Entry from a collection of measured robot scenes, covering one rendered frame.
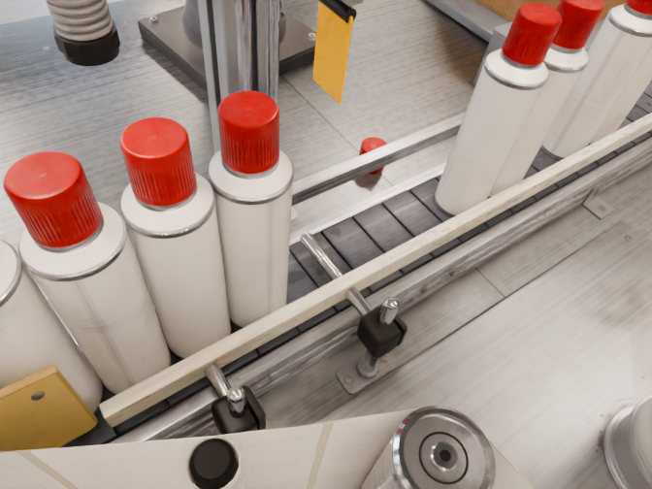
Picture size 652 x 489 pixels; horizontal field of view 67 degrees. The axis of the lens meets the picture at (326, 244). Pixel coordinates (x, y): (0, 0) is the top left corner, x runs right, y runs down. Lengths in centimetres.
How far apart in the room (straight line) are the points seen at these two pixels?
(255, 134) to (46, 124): 48
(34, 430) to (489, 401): 32
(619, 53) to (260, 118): 40
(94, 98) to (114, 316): 48
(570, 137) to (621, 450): 34
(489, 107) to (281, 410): 31
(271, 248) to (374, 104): 44
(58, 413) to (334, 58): 27
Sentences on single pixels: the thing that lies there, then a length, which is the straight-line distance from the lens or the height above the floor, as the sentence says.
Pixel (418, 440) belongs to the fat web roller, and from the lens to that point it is 20.
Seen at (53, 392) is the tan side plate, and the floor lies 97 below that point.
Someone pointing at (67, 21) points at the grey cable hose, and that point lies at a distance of 32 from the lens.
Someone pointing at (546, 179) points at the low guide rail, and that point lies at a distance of 56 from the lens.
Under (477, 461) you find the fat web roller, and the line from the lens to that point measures 20.
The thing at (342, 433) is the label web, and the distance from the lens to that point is 22.
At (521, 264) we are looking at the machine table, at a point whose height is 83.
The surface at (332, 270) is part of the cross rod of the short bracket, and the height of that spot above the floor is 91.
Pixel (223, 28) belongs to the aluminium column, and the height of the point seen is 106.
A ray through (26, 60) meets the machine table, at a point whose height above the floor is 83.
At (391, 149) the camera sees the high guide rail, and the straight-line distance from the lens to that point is 45.
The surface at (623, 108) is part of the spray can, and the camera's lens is 67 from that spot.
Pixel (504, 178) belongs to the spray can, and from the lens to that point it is 54.
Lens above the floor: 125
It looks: 51 degrees down
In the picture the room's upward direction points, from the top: 8 degrees clockwise
